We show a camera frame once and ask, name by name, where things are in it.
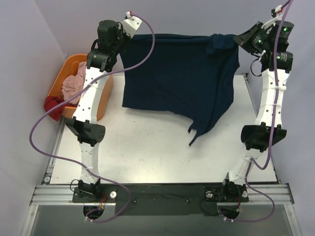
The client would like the navy blue t shirt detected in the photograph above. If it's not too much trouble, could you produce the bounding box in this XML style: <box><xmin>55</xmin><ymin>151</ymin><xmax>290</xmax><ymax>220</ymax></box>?
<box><xmin>121</xmin><ymin>34</ymin><xmax>240</xmax><ymax>137</ymax></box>

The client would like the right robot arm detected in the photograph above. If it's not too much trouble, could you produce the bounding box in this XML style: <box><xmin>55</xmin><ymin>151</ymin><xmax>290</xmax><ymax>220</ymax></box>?
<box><xmin>220</xmin><ymin>20</ymin><xmax>294</xmax><ymax>201</ymax></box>

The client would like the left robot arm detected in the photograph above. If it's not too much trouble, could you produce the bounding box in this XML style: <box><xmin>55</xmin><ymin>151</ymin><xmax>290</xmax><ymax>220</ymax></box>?
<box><xmin>65</xmin><ymin>17</ymin><xmax>142</xmax><ymax>203</ymax></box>

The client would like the orange plastic laundry basket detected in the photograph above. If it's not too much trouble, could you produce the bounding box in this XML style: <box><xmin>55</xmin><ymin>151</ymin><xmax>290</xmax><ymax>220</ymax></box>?
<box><xmin>47</xmin><ymin>54</ymin><xmax>114</xmax><ymax>120</ymax></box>

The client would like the pink t shirt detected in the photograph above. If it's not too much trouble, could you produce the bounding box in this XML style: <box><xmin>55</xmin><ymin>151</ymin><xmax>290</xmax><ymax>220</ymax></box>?
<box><xmin>61</xmin><ymin>61</ymin><xmax>86</xmax><ymax>101</ymax></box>

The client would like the red t shirt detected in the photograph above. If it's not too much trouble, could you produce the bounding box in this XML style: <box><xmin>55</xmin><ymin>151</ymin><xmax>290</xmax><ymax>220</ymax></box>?
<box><xmin>44</xmin><ymin>96</ymin><xmax>65</xmax><ymax>121</ymax></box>

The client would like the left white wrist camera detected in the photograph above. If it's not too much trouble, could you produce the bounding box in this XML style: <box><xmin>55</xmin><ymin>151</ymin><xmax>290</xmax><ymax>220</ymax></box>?
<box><xmin>121</xmin><ymin>11</ymin><xmax>143</xmax><ymax>38</ymax></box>

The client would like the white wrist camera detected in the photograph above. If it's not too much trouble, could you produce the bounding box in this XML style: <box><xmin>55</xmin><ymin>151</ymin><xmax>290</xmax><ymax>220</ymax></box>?
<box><xmin>121</xmin><ymin>11</ymin><xmax>143</xmax><ymax>38</ymax></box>
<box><xmin>261</xmin><ymin>5</ymin><xmax>284</xmax><ymax>30</ymax></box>

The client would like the black cable loop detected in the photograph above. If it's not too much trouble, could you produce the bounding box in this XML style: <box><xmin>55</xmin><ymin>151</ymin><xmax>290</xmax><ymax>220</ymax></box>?
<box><xmin>250</xmin><ymin>58</ymin><xmax>264</xmax><ymax>77</ymax></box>

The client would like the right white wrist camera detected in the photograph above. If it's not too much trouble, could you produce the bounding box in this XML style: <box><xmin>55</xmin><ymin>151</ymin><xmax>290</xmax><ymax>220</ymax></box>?
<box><xmin>261</xmin><ymin>5</ymin><xmax>284</xmax><ymax>30</ymax></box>

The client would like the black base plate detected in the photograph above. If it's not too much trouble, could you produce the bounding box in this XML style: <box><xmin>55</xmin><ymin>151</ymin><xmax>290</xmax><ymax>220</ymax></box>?
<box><xmin>72</xmin><ymin>183</ymin><xmax>249</xmax><ymax>218</ymax></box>

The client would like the aluminium frame rail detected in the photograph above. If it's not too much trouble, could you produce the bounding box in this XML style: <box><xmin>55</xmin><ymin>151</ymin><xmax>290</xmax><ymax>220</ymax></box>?
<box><xmin>31</xmin><ymin>184</ymin><xmax>294</xmax><ymax>206</ymax></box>

